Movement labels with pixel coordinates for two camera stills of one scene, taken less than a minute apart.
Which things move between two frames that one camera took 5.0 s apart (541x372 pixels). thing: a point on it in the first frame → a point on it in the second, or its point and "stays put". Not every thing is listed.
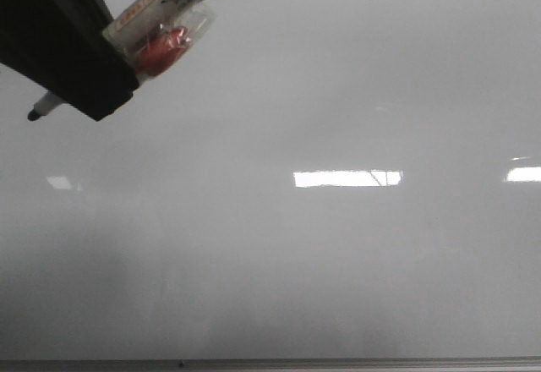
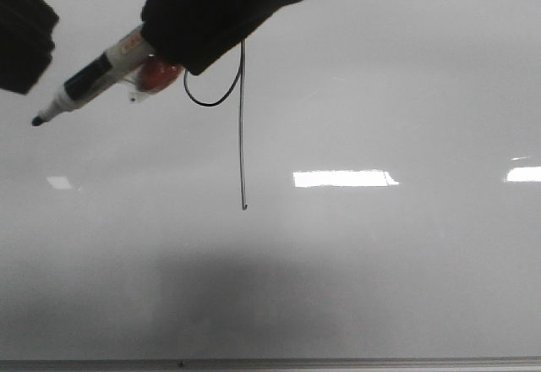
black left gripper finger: (51, 24) → (26, 27)
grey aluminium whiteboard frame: (372, 364) stays put
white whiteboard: (348, 166) stays put
